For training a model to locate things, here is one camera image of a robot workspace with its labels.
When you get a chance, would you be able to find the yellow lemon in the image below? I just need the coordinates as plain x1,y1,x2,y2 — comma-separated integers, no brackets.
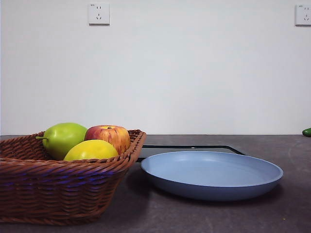
63,139,119,161

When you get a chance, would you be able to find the blue round plate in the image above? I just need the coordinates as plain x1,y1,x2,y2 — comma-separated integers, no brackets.
140,150,284,201

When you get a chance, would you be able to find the brown wicker basket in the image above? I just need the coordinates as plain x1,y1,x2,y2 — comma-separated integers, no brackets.
0,129,148,225

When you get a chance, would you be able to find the black flat tray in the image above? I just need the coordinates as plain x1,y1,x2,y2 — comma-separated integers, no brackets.
137,144,247,163

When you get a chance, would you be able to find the red apple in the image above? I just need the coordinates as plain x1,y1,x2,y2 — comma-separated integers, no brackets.
84,125,131,156

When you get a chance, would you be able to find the green pear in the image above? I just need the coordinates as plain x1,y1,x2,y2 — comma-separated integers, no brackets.
35,122,88,161

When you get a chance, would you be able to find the white wall socket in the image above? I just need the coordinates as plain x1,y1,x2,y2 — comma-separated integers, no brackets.
88,3,110,26
295,4,311,27

